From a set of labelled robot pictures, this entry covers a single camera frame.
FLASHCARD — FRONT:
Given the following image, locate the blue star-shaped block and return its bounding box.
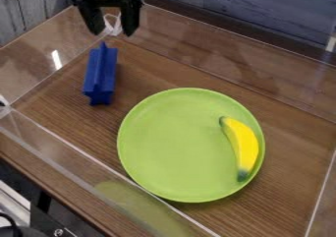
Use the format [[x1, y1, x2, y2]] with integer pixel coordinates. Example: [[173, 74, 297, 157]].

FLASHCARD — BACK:
[[83, 42, 119, 105]]

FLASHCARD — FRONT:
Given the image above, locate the clear acrylic corner bracket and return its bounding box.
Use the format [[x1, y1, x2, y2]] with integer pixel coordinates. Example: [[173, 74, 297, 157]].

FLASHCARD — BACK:
[[104, 14, 123, 36]]

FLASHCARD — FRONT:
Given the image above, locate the green round plate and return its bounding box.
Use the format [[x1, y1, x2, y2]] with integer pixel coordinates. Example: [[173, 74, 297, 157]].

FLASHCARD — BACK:
[[117, 88, 267, 204]]

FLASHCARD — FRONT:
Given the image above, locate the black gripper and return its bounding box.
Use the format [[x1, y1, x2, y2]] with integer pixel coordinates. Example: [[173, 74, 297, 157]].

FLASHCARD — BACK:
[[72, 0, 143, 36]]

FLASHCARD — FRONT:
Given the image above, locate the yellow toy banana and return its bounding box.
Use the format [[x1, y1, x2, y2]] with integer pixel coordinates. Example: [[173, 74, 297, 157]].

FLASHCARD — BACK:
[[219, 116, 260, 182]]

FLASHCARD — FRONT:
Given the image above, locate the clear acrylic enclosure wall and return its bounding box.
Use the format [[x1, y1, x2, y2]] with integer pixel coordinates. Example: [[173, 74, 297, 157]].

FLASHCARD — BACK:
[[0, 6, 336, 237]]

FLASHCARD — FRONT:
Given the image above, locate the black cable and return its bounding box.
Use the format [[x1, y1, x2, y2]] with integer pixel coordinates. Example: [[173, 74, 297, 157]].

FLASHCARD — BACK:
[[0, 211, 24, 237]]

